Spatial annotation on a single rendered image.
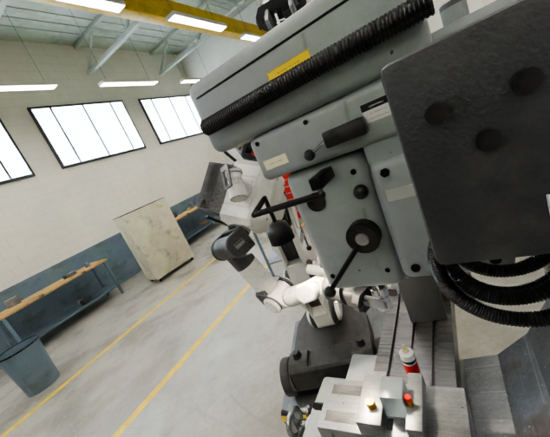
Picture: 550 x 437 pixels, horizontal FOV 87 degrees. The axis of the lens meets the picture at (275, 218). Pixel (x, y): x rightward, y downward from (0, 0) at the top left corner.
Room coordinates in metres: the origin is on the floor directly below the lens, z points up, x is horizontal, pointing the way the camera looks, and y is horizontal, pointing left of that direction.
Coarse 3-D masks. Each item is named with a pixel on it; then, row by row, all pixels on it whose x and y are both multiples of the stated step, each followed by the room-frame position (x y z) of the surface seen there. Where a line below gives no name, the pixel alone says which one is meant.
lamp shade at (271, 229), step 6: (276, 222) 0.77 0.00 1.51; (282, 222) 0.77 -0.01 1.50; (270, 228) 0.77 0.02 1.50; (276, 228) 0.75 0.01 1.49; (282, 228) 0.75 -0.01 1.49; (288, 228) 0.76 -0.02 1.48; (270, 234) 0.76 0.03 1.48; (276, 234) 0.75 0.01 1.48; (282, 234) 0.75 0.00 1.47; (288, 234) 0.75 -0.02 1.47; (270, 240) 0.77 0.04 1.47; (276, 240) 0.75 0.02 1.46; (282, 240) 0.75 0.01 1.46; (288, 240) 0.75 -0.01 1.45; (276, 246) 0.76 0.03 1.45
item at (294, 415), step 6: (294, 408) 1.00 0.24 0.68; (300, 408) 1.03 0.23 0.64; (282, 414) 1.00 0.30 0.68; (288, 414) 0.98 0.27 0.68; (294, 414) 1.00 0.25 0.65; (300, 414) 1.02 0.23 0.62; (288, 420) 0.97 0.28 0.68; (294, 420) 0.99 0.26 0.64; (300, 420) 0.98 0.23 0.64; (306, 420) 0.95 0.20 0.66; (288, 426) 0.95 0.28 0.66; (294, 426) 0.98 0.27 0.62; (300, 426) 0.96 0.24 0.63; (288, 432) 0.94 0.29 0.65; (294, 432) 0.97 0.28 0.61; (300, 432) 0.98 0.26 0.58
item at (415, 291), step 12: (408, 276) 0.89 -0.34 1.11; (408, 288) 0.88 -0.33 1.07; (420, 288) 0.87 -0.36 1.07; (432, 288) 0.85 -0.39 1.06; (408, 300) 0.89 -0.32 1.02; (420, 300) 0.87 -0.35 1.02; (432, 300) 0.86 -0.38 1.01; (408, 312) 0.90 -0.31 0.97; (420, 312) 0.88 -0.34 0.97; (432, 312) 0.86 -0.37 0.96; (444, 312) 0.84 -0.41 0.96
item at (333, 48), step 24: (408, 0) 0.43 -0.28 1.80; (432, 0) 0.41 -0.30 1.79; (384, 24) 0.44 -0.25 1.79; (408, 24) 0.43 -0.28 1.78; (336, 48) 0.48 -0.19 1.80; (360, 48) 0.47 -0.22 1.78; (288, 72) 0.53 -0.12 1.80; (312, 72) 0.51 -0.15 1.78; (264, 96) 0.56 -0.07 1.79; (216, 120) 0.63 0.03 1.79
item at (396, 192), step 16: (384, 160) 0.52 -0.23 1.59; (400, 160) 0.50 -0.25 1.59; (384, 176) 0.52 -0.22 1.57; (400, 176) 0.50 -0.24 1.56; (384, 192) 0.52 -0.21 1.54; (400, 192) 0.51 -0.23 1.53; (384, 208) 0.53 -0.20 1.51; (400, 208) 0.51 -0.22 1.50; (416, 208) 0.50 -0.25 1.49; (400, 224) 0.52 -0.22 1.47; (416, 224) 0.50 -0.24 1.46; (400, 240) 0.52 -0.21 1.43; (416, 240) 0.51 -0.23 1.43; (400, 256) 0.53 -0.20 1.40; (416, 256) 0.51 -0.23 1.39; (416, 272) 0.52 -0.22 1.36
